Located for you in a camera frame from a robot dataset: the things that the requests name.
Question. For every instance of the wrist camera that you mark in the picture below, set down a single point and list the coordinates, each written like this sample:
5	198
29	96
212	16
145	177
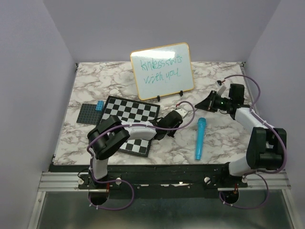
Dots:
182	112
221	87

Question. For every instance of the blue lego brick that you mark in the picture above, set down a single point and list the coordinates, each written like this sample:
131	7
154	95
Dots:
99	106

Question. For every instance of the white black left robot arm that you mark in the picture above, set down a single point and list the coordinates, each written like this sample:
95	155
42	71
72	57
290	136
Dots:
106	139

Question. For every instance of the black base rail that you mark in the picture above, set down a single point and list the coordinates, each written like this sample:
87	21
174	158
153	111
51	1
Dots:
163	181

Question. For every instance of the black white chessboard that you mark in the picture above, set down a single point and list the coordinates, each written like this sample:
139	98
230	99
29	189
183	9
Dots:
131	111

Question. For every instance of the black whiteboard stand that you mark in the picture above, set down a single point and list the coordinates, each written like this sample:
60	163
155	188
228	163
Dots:
170	95

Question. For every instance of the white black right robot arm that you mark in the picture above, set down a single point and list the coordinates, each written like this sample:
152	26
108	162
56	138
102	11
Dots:
266	148

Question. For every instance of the dark grey lego baseplate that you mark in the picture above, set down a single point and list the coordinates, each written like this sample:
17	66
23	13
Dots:
88	115

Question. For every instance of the blue toy microphone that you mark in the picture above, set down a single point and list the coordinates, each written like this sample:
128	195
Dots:
201	126

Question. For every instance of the yellow framed whiteboard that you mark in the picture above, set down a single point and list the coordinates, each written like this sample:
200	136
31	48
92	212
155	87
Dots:
162	71

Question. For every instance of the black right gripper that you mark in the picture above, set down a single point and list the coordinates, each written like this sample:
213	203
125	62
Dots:
208	103

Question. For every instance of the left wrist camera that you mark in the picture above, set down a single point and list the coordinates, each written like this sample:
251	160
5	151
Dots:
182	112

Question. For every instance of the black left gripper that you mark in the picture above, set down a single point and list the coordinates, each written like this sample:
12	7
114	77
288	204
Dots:
172	133

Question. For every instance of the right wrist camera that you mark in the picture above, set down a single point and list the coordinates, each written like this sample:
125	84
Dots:
221	87

